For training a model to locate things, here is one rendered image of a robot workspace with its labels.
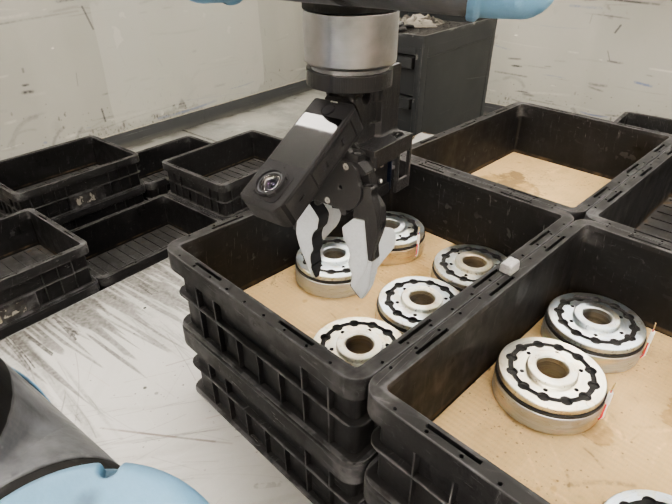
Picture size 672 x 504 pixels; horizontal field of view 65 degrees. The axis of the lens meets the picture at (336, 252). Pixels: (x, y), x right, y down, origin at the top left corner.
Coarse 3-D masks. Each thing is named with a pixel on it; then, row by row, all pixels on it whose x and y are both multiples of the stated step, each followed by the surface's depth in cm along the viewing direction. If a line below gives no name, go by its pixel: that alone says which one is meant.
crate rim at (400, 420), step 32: (576, 224) 63; (544, 256) 57; (448, 320) 48; (416, 352) 44; (384, 384) 41; (384, 416) 40; (416, 416) 38; (416, 448) 38; (448, 448) 36; (480, 480) 34; (512, 480) 34
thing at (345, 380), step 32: (224, 224) 63; (192, 256) 57; (512, 256) 57; (224, 288) 52; (480, 288) 52; (256, 320) 49; (288, 352) 47; (320, 352) 44; (384, 352) 44; (352, 384) 42
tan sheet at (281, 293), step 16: (432, 240) 79; (432, 256) 76; (288, 272) 72; (384, 272) 72; (400, 272) 72; (416, 272) 72; (256, 288) 69; (272, 288) 69; (288, 288) 69; (272, 304) 66; (288, 304) 66; (304, 304) 66; (320, 304) 66; (336, 304) 66; (352, 304) 66; (368, 304) 66; (288, 320) 63; (304, 320) 63; (320, 320) 63
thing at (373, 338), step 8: (344, 336) 55; (352, 336) 56; (360, 336) 56; (368, 336) 56; (376, 336) 55; (336, 344) 55; (344, 344) 54; (376, 344) 54; (344, 352) 53; (368, 352) 53; (376, 352) 53; (352, 360) 53; (360, 360) 53
